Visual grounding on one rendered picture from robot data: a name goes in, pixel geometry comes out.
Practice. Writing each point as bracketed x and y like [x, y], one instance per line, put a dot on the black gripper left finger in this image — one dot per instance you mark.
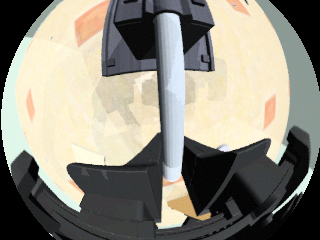
[139, 179]

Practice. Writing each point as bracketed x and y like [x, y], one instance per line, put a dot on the silver metal shaft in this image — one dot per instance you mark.
[170, 92]

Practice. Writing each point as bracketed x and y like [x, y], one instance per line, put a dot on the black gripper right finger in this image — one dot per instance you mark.
[206, 171]

